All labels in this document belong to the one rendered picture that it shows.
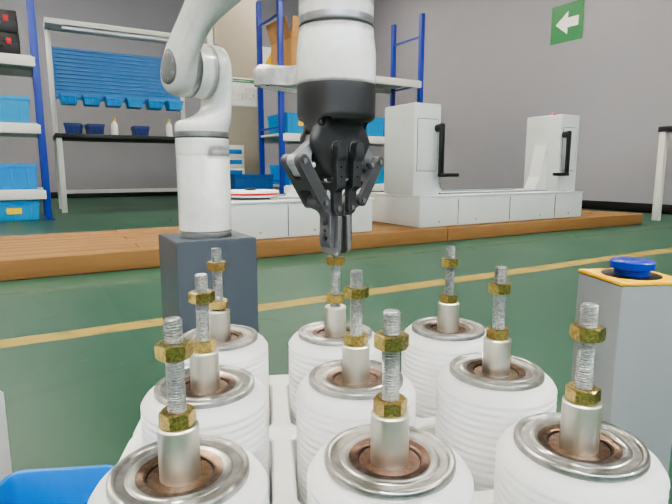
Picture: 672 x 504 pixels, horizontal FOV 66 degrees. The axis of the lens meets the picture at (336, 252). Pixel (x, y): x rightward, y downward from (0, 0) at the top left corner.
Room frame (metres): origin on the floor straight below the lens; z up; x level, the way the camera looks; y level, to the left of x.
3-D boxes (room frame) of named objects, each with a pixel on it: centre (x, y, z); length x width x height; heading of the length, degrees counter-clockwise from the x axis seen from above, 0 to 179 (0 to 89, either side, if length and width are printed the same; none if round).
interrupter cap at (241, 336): (0.50, 0.12, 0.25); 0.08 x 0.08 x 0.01
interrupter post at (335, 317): (0.51, 0.00, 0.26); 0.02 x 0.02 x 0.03
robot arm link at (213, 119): (0.94, 0.23, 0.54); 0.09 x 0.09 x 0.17; 44
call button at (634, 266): (0.51, -0.29, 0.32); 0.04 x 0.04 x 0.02
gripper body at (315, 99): (0.51, 0.00, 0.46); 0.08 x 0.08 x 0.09
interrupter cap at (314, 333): (0.51, 0.00, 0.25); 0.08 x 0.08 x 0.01
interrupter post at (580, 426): (0.30, -0.15, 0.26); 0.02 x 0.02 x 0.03
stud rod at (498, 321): (0.41, -0.13, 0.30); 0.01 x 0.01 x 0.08
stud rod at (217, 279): (0.50, 0.12, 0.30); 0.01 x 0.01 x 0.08
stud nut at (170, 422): (0.26, 0.09, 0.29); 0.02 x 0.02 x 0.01; 52
